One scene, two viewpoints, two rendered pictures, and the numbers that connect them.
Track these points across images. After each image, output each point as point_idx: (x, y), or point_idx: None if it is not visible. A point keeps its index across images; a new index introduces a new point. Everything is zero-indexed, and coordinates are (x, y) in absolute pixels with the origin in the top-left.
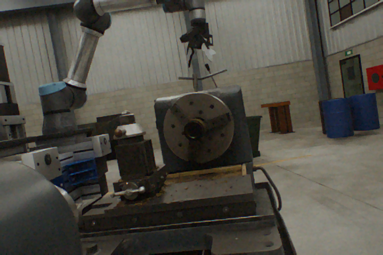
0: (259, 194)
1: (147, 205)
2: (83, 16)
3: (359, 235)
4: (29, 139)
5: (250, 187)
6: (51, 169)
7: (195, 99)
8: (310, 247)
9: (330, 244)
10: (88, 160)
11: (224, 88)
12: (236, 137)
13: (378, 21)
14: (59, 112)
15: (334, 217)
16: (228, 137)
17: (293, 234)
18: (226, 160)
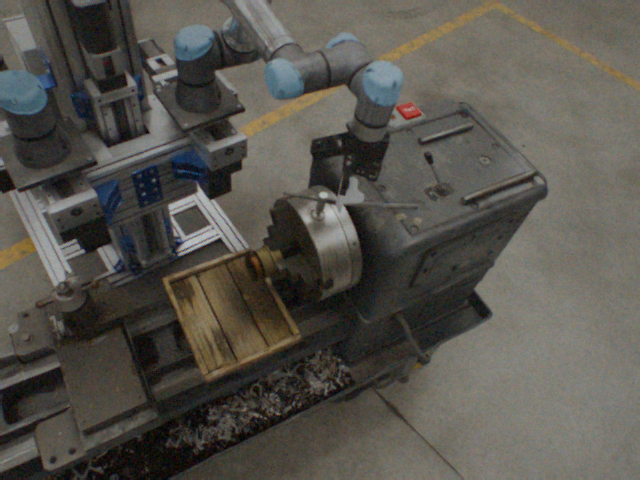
0: (138, 418)
1: (58, 350)
2: None
3: (585, 459)
4: (84, 167)
5: (97, 422)
6: (82, 217)
7: (301, 227)
8: (508, 397)
9: (533, 421)
10: (196, 166)
11: (385, 230)
12: (364, 289)
13: None
14: (188, 86)
15: (627, 408)
16: (314, 295)
17: (533, 362)
18: (347, 289)
